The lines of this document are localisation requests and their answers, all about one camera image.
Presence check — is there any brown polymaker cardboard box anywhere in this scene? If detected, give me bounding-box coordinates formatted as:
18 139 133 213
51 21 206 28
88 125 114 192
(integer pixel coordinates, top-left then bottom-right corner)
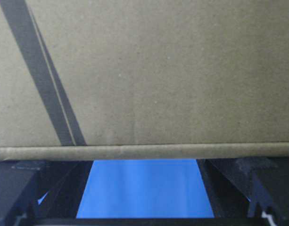
0 0 289 161

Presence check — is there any blue table cloth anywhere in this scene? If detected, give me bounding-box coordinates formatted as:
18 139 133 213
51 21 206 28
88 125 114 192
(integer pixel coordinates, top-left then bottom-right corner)
77 159 214 218

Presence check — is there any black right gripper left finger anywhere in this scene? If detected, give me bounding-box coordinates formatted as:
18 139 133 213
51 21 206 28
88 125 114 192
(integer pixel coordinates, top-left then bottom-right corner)
0 161 93 226

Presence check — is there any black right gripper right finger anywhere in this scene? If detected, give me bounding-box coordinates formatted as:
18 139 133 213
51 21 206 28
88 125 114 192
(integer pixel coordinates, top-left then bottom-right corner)
197 157 289 218

